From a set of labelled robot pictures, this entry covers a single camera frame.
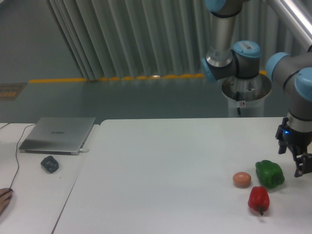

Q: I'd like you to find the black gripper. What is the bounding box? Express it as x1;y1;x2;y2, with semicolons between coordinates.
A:
275;117;312;177

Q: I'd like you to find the green bell pepper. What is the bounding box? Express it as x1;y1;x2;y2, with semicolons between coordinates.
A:
255;160;285;189

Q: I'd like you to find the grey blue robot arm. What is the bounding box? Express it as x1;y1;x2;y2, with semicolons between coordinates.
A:
201;0;312;177

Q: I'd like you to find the red bell pepper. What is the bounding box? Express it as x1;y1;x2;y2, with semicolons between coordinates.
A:
248;186;270;215

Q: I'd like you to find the person's hand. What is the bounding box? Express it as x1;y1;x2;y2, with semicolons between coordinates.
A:
0;188;13;214

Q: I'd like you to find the brown egg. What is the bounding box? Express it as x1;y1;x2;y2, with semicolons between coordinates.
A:
233;172;251;188

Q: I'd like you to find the white usb dongle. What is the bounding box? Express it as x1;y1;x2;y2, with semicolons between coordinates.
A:
79;148;89;153

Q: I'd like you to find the silver closed laptop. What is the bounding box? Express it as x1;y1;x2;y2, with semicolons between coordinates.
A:
19;117;96;155

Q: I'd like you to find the small black plastic gadget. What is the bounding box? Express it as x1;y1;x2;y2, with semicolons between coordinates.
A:
40;156;59;174

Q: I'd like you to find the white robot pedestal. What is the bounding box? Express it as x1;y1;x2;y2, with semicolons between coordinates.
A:
221;74;272;117

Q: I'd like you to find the black pedestal cable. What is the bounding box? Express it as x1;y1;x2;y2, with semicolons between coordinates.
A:
235;91;242;117

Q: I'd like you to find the thin black mouse cable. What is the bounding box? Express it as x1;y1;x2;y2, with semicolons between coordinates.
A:
0;122;37;189

